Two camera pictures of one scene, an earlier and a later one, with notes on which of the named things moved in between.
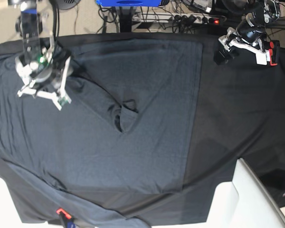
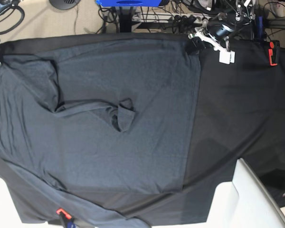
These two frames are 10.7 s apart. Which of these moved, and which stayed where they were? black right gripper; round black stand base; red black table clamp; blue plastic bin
Moved: black right gripper
Stayed: red black table clamp; blue plastic bin; round black stand base
